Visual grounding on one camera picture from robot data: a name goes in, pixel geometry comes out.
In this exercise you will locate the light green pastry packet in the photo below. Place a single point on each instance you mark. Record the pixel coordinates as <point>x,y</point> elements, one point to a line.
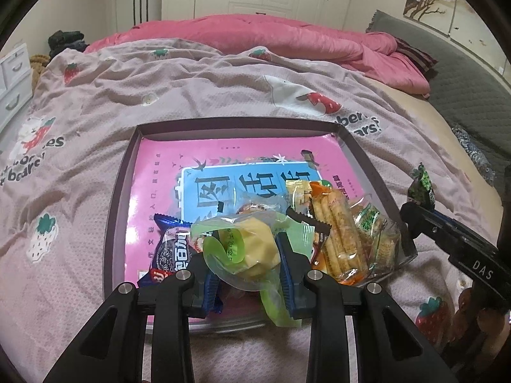
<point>255,247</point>

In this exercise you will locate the blue cookie packet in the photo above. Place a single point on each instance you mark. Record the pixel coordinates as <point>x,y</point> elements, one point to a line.
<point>171,251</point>

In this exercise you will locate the green label cracker packet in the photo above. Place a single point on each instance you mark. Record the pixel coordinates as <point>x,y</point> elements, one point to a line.
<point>369,217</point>

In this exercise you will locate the brown plush toy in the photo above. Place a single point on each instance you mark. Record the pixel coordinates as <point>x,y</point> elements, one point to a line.
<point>40,68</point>

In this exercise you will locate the beige bed sheet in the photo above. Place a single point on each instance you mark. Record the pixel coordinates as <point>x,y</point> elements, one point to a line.
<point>423,127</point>

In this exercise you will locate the pink book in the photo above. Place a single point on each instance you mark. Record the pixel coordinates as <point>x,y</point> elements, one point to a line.
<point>159,175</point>

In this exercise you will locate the dark green printed candy packet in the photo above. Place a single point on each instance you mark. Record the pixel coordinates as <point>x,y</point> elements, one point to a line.
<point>421,185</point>

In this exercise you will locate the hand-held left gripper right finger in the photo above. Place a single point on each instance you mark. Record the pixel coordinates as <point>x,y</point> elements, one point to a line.
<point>287,287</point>

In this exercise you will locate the tree wall painting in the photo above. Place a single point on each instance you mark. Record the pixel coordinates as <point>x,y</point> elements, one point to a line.
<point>431,0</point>

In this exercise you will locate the long yellow snack packet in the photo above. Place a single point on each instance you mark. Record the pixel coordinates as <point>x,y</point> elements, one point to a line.
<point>299,191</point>

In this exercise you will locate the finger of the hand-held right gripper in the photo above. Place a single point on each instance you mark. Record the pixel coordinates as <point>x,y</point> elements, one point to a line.
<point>451,223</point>
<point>419,219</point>

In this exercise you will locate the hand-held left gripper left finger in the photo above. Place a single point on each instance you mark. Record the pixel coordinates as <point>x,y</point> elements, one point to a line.
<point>209,291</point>

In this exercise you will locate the dark cardboard box tray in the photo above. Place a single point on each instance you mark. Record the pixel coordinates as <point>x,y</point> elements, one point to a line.
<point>119,207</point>

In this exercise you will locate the white drawer unit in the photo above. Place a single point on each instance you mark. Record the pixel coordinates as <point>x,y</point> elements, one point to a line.
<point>14,83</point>

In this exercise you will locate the dark clothes pile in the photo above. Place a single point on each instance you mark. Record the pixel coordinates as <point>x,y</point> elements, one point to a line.
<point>68,42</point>

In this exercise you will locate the pink quilt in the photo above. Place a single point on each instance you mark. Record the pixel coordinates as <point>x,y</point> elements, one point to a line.
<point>259,32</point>

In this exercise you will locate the clear packet of red sweets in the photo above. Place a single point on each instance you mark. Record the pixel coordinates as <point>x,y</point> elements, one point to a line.
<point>255,209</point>

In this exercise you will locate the dark striped pillow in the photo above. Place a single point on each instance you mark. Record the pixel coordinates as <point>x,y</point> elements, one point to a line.
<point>417,54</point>

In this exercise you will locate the blue patterned cloth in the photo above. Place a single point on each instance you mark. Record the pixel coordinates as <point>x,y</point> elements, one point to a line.
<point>475,151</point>

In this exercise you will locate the orange biscuit stick packet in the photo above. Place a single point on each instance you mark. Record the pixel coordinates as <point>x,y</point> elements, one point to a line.
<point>339,239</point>

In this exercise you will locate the dark chocolate bar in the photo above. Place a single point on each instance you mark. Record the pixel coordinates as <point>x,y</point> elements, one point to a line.
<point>309,220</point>

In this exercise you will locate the clear round cracker packet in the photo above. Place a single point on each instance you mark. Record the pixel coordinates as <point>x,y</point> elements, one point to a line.
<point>383,251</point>

